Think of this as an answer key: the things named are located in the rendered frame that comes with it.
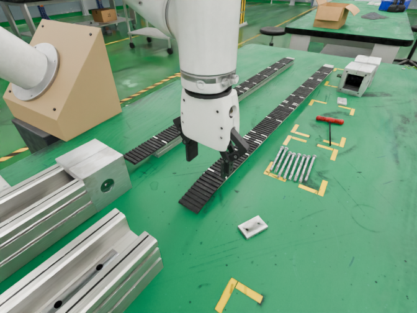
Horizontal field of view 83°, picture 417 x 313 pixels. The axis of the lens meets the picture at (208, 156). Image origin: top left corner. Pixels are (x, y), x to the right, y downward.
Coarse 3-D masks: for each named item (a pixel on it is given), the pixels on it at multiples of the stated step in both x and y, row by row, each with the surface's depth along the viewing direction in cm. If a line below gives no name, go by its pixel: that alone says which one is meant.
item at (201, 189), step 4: (196, 184) 51; (200, 184) 51; (192, 188) 50; (196, 188) 50; (200, 188) 50; (204, 188) 50; (200, 192) 49; (204, 192) 49; (208, 192) 49; (212, 192) 49; (208, 196) 48
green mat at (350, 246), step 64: (256, 64) 122; (320, 64) 122; (384, 64) 122; (128, 128) 74; (320, 128) 74; (384, 128) 74; (128, 192) 53; (256, 192) 53; (384, 192) 53; (192, 256) 41; (256, 256) 41; (320, 256) 41; (384, 256) 41
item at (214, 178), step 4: (208, 172) 53; (204, 176) 52; (208, 176) 52; (212, 176) 52; (216, 176) 52; (212, 180) 51; (216, 180) 51; (220, 180) 51; (224, 180) 51; (220, 184) 50
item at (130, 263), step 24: (120, 216) 37; (72, 240) 34; (96, 240) 35; (120, 240) 39; (144, 240) 34; (48, 264) 31; (72, 264) 33; (96, 264) 34; (120, 264) 31; (144, 264) 34; (24, 288) 29; (48, 288) 31; (72, 288) 32; (96, 288) 29; (120, 288) 31; (144, 288) 37; (0, 312) 27; (24, 312) 29; (48, 312) 30; (72, 312) 27; (96, 312) 29; (120, 312) 34
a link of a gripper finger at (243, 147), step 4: (232, 128) 39; (232, 132) 38; (236, 132) 39; (232, 136) 39; (236, 136) 38; (240, 136) 39; (232, 140) 39; (236, 140) 39; (240, 140) 38; (244, 140) 39; (236, 144) 39; (240, 144) 38; (244, 144) 39; (240, 148) 39; (244, 148) 38; (248, 148) 39; (236, 152) 40; (240, 152) 39; (244, 152) 39; (240, 156) 40
